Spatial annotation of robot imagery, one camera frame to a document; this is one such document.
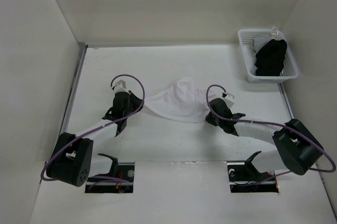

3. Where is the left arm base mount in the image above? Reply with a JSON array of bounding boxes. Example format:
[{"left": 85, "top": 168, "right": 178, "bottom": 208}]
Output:
[{"left": 85, "top": 153, "right": 135, "bottom": 194}]

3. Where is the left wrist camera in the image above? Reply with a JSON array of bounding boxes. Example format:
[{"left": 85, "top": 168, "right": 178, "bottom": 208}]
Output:
[{"left": 111, "top": 79, "right": 127, "bottom": 94}]

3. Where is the black tank top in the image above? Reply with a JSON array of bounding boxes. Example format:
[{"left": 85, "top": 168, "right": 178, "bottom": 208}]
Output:
[{"left": 255, "top": 39, "right": 288, "bottom": 77}]

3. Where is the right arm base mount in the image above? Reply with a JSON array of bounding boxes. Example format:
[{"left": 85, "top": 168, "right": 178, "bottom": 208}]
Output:
[{"left": 227, "top": 151, "right": 279, "bottom": 193}]

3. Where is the white tank top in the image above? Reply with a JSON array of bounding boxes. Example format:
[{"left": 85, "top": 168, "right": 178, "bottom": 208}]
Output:
[{"left": 144, "top": 77, "right": 210, "bottom": 123}]

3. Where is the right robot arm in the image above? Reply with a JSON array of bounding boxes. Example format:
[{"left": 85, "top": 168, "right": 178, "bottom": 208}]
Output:
[{"left": 206, "top": 98, "right": 325, "bottom": 180}]

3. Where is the grey white garment in basket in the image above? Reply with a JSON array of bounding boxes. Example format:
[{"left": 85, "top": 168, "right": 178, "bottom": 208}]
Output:
[{"left": 252, "top": 35, "right": 272, "bottom": 55}]

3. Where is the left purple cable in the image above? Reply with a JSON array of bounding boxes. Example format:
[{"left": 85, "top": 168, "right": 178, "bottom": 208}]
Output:
[{"left": 39, "top": 74, "right": 146, "bottom": 192}]

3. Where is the white basket tag loop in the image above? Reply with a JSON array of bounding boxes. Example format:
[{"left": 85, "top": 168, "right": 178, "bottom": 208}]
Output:
[{"left": 270, "top": 27, "right": 279, "bottom": 37}]

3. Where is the white plastic laundry basket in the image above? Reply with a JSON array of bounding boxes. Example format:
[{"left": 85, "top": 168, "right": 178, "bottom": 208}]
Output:
[{"left": 237, "top": 27, "right": 299, "bottom": 84}]

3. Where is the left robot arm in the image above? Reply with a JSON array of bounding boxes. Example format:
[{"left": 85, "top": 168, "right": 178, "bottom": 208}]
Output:
[{"left": 41, "top": 89, "right": 144, "bottom": 187}]

